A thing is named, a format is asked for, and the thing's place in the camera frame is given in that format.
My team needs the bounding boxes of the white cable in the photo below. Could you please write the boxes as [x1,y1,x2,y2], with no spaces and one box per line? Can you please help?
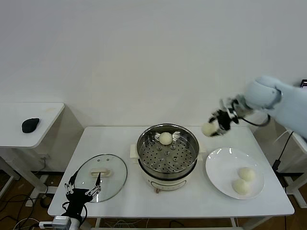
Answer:
[272,129,295,146]

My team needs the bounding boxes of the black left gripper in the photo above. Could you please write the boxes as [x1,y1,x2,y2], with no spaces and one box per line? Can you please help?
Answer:
[64,170,102,218]

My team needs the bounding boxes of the white steamed baozi bun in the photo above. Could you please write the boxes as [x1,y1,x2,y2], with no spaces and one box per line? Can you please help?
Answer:
[159,131,173,146]
[232,179,250,195]
[201,122,216,137]
[237,167,256,182]

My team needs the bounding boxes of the black cable with adapter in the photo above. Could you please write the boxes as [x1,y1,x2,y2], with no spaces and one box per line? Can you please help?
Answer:
[272,131,295,173]

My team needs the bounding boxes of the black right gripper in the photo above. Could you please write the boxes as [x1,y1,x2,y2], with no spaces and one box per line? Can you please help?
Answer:
[208,108,233,138]

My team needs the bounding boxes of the white laptop desk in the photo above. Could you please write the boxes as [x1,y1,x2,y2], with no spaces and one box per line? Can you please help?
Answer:
[251,112,307,209]

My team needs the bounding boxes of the white round plate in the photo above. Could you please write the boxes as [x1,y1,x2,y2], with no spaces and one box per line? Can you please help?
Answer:
[205,148,265,199]

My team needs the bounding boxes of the white side table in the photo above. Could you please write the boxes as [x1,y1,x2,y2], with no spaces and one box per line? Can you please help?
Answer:
[0,102,84,199]

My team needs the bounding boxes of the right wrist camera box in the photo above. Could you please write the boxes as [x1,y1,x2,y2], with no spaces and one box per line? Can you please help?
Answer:
[220,97,240,125]

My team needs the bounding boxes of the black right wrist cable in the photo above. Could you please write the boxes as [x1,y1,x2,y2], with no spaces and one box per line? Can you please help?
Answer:
[236,115,272,127]

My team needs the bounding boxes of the black computer mouse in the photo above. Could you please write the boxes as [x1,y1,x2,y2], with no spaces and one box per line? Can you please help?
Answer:
[21,117,40,133]

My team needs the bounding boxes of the steel steamer basket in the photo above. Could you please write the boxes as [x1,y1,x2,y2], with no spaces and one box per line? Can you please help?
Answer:
[129,123,206,179]

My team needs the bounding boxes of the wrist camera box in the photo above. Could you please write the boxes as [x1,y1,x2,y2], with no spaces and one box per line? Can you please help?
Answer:
[39,215,72,230]
[220,97,240,125]

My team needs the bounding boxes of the glass lid with white handle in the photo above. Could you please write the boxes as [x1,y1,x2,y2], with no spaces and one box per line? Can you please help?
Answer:
[73,154,128,203]

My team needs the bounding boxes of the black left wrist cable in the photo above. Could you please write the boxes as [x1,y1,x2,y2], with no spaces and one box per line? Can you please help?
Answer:
[61,202,87,225]

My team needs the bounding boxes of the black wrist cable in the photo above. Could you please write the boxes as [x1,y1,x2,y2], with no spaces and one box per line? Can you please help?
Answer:
[61,202,87,225]
[236,115,272,127]

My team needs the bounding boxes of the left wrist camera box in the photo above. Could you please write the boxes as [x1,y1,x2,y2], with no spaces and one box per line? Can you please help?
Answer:
[39,215,72,230]

